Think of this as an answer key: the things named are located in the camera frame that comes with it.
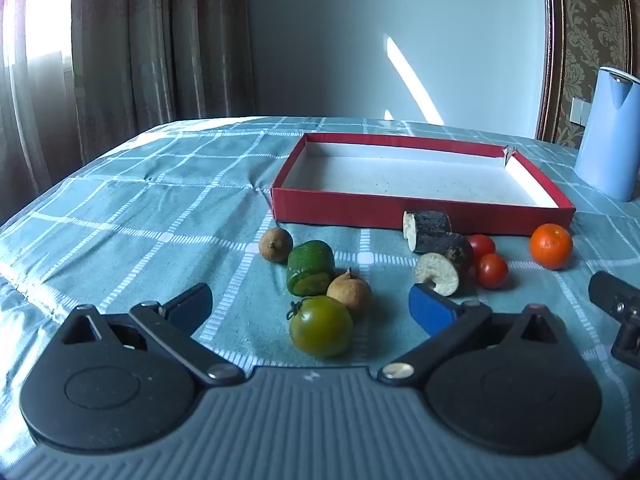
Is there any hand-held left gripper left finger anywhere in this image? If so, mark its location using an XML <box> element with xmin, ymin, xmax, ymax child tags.
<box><xmin>61</xmin><ymin>282</ymin><xmax>247</xmax><ymax>387</ymax></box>

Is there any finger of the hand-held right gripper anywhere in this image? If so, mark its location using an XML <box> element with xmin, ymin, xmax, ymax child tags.
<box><xmin>611</xmin><ymin>321</ymin><xmax>640</xmax><ymax>366</ymax></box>
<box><xmin>588</xmin><ymin>270</ymin><xmax>640</xmax><ymax>322</ymax></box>

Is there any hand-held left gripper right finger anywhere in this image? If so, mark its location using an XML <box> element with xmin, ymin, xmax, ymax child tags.
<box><xmin>377</xmin><ymin>283</ymin><xmax>569</xmax><ymax>388</ymax></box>

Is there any red cherry tomato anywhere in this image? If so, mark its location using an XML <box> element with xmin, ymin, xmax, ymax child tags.
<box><xmin>467</xmin><ymin>234</ymin><xmax>497</xmax><ymax>263</ymax></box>
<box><xmin>475</xmin><ymin>253</ymin><xmax>510</xmax><ymax>290</ymax></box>

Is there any orange tangerine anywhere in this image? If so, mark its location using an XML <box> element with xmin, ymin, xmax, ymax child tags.
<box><xmin>530</xmin><ymin>223</ymin><xmax>574</xmax><ymax>271</ymax></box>

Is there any brown longan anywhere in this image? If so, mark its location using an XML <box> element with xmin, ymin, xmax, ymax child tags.
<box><xmin>258</xmin><ymin>227</ymin><xmax>294</xmax><ymax>263</ymax></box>
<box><xmin>326</xmin><ymin>267</ymin><xmax>373</xmax><ymax>318</ymax></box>

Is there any green tomato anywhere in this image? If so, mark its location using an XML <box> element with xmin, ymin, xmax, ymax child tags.
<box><xmin>287</xmin><ymin>295</ymin><xmax>354</xmax><ymax>358</ymax></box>

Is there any green cucumber piece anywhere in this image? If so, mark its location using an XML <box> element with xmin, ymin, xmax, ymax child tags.
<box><xmin>286</xmin><ymin>240</ymin><xmax>337</xmax><ymax>297</ymax></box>

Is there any red cardboard box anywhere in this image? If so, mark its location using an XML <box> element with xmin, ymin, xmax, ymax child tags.
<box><xmin>270</xmin><ymin>132</ymin><xmax>577</xmax><ymax>238</ymax></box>

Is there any teal checked tablecloth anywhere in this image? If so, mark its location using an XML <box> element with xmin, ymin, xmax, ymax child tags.
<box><xmin>0</xmin><ymin>116</ymin><xmax>640</xmax><ymax>480</ymax></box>

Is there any blue electric kettle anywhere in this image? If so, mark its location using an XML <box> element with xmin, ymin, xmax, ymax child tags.
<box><xmin>574</xmin><ymin>66</ymin><xmax>640</xmax><ymax>202</ymax></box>

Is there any brown patterned curtain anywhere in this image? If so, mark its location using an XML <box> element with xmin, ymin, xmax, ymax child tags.
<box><xmin>0</xmin><ymin>0</ymin><xmax>257</xmax><ymax>228</ymax></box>

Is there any brown wooden wall frame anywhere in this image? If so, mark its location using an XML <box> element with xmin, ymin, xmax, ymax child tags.
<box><xmin>535</xmin><ymin>0</ymin><xmax>636</xmax><ymax>145</ymax></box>

